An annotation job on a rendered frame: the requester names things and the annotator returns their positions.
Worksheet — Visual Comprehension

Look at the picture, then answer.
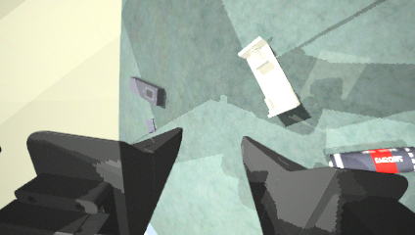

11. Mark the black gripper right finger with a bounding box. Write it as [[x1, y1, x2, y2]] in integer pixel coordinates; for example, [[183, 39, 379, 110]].
[[241, 136, 408, 235]]

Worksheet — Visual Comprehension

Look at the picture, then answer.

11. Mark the black cylindrical battery with red band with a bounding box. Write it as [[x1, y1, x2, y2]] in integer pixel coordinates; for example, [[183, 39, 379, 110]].
[[329, 146, 415, 173]]

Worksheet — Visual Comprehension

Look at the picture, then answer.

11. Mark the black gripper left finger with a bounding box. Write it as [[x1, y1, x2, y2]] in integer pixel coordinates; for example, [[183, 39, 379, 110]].
[[26, 127, 183, 235]]

